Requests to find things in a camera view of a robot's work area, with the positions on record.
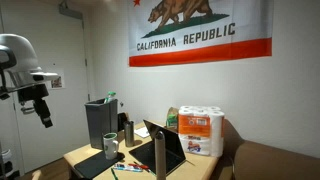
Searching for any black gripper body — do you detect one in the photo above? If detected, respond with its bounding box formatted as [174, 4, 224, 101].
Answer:
[17, 83, 52, 118]

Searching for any green pen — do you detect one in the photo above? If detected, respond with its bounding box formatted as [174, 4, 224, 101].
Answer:
[110, 167, 120, 180]

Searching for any blue pen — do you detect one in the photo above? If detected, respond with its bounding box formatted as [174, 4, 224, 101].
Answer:
[113, 163, 144, 173]

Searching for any red pen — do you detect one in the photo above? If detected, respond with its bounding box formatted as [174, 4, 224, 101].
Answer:
[128, 162, 151, 171]

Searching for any white door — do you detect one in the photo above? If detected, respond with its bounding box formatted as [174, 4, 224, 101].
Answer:
[0, 0, 92, 175]

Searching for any small picture on door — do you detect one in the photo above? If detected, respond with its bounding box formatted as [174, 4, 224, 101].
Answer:
[49, 75, 65, 90]

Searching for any dark grey trash bin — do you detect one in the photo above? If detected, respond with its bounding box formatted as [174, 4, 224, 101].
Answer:
[84, 98, 120, 150]

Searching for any black mat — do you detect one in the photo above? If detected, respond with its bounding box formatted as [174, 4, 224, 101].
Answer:
[73, 149, 126, 180]

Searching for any bottle with green cap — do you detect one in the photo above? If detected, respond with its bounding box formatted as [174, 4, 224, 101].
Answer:
[103, 91, 117, 105]

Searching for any steel tumbler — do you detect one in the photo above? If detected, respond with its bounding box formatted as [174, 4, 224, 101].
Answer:
[123, 120, 136, 148]

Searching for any grey door closer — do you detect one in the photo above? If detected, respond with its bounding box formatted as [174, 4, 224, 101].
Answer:
[58, 1, 85, 21]

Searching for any white paper sheet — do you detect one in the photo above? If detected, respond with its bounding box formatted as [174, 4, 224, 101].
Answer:
[133, 126, 151, 139]

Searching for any black laptop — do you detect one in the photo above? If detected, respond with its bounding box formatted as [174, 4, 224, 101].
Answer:
[128, 119, 188, 177]

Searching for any paper towel roll pack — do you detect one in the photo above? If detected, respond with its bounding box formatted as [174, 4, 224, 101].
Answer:
[177, 105, 226, 158]

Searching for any California Republic flag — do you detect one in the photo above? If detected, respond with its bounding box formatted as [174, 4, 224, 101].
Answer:
[128, 0, 275, 68]

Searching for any brown sofa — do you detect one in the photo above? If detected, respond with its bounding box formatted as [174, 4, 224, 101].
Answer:
[210, 139, 320, 180]

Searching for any silver door handle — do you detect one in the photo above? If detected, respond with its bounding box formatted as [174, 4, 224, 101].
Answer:
[20, 105, 37, 115]

